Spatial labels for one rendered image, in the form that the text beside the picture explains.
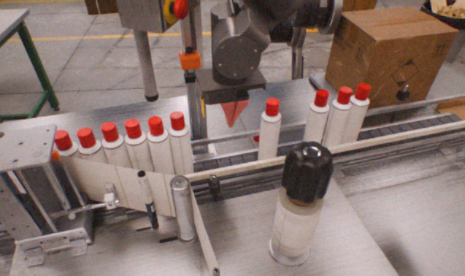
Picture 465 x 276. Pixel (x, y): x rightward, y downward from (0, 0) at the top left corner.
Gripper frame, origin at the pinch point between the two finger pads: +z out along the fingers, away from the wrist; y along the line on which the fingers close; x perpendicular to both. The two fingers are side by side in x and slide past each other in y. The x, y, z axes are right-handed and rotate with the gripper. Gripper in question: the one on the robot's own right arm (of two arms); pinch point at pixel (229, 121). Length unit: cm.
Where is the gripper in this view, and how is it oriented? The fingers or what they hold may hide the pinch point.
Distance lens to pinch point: 57.2
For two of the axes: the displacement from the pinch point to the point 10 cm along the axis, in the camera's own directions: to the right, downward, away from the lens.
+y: 9.7, -1.6, 1.9
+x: -2.5, -6.5, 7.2
